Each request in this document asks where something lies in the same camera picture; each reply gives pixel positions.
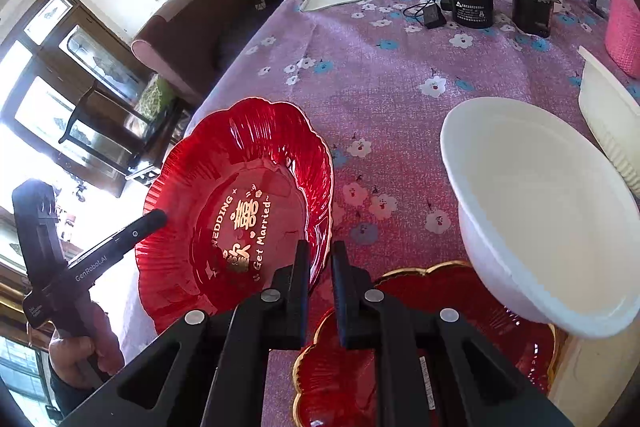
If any red gold-rimmed plate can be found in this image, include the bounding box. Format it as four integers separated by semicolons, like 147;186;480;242
293;261;569;426

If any cream ribbed plastic bowl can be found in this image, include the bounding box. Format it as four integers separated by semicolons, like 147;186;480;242
578;46;640;197

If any wooden glass door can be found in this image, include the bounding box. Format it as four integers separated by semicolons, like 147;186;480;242
1;0;153;197

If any purple floral tablecloth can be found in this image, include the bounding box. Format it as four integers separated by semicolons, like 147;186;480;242
195;0;608;274

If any black jar with cork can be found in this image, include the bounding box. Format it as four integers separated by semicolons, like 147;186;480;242
512;0;560;38

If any person's left hand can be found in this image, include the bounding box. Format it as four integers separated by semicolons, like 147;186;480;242
49;303;125;390

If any red wedding text plate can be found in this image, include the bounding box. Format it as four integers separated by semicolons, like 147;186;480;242
134;98;334;333

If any brown armchair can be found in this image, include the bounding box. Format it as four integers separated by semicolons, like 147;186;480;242
130;0;268;106

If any dark wooden chair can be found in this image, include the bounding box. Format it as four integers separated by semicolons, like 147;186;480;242
58;81;177;179

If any black power adapter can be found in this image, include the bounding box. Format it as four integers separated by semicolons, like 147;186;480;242
422;2;447;29

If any pink knit-sleeved thermos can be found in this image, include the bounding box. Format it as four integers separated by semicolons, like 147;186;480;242
605;0;640;79

